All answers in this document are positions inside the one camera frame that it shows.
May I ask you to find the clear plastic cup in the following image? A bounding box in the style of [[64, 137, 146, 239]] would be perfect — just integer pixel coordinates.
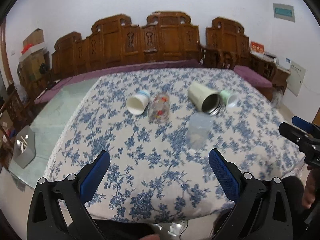
[[186, 112, 212, 150]]

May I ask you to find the mint green plastic cup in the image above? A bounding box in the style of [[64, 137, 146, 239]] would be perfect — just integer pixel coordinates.
[[220, 90, 238, 108]]

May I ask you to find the white paper cup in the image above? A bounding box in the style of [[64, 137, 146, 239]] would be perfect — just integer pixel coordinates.
[[126, 90, 151, 115]]

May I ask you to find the floral glass cup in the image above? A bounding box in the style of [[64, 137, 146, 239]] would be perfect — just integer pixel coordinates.
[[148, 92, 170, 124]]

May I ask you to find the person's right hand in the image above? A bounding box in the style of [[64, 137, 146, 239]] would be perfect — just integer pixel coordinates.
[[302, 165, 319, 209]]

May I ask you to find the plastic bag under table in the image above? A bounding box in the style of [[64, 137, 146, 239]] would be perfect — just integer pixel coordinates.
[[271, 89, 283, 109]]

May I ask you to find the wooden side table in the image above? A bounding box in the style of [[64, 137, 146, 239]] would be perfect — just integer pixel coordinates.
[[249, 52, 292, 93]]

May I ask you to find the white box on side table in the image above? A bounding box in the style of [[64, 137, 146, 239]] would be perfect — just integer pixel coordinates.
[[278, 57, 292, 69]]

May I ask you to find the metal box on table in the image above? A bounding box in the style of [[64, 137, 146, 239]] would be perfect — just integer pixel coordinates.
[[13, 125, 36, 168]]

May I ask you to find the purple armchair cushion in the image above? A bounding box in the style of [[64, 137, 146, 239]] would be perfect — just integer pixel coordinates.
[[233, 65, 272, 88]]

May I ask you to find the red gift box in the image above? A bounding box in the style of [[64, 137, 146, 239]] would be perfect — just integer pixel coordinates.
[[250, 41, 265, 54]]

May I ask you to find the small wooden chair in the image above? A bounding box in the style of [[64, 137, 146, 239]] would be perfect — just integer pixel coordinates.
[[1, 84, 27, 132]]

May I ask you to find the cream steel tumbler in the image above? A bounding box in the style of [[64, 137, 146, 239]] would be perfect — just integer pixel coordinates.
[[188, 82, 223, 116]]

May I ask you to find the carved wooden armchair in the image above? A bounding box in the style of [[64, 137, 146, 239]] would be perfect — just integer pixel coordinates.
[[202, 17, 273, 93]]

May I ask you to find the blue floral tablecloth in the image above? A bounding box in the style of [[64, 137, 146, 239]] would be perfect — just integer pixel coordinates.
[[44, 68, 304, 223]]

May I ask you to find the small black fan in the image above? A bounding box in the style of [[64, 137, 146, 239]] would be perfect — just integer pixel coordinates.
[[39, 63, 52, 89]]

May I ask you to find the long carved wooden sofa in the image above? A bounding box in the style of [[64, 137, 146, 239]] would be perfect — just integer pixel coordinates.
[[46, 11, 200, 79]]

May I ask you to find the top cardboard box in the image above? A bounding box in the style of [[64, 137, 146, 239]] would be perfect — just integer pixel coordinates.
[[22, 28, 44, 54]]

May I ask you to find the white wall panel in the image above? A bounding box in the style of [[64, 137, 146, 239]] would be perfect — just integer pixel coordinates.
[[286, 61, 306, 96]]

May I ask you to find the grey wall electrical box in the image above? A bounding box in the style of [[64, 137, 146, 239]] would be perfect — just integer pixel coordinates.
[[273, 3, 295, 22]]

